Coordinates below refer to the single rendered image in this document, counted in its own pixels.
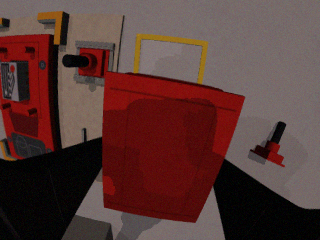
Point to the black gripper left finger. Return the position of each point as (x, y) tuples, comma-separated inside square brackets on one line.
[(39, 196)]

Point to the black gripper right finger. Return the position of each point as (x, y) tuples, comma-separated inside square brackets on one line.
[(250, 211)]

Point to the yellow rectangular frame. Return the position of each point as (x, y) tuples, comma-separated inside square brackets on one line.
[(171, 39)]

